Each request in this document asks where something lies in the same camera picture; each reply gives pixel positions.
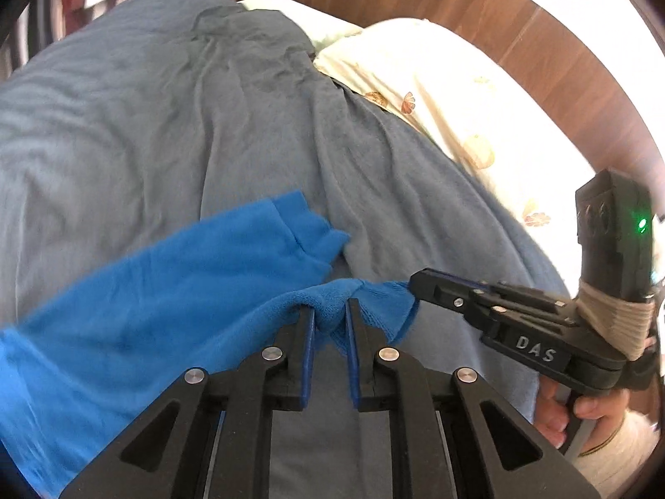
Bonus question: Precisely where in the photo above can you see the blue pants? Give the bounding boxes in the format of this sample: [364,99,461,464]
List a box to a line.
[0,190,419,499]

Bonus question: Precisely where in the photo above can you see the wooden headboard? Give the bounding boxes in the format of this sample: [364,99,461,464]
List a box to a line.
[236,0,665,203]

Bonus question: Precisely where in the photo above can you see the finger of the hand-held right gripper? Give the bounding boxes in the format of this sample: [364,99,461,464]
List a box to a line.
[409,268,569,318]
[416,291,502,336]

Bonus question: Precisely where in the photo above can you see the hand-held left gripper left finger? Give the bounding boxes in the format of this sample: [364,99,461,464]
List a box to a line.
[59,306,318,499]

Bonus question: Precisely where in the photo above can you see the cream shell print pillow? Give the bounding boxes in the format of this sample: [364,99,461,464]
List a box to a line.
[239,0,608,230]

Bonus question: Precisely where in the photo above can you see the person's right forearm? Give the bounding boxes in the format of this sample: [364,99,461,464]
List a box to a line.
[569,408,656,497]

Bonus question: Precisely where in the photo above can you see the person's right hand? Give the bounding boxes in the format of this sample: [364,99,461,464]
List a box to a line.
[534,382,632,450]

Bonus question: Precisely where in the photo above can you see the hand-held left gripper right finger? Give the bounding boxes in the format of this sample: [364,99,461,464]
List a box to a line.
[345,299,602,499]

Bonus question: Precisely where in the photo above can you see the grey blanket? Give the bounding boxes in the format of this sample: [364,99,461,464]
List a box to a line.
[0,0,572,499]

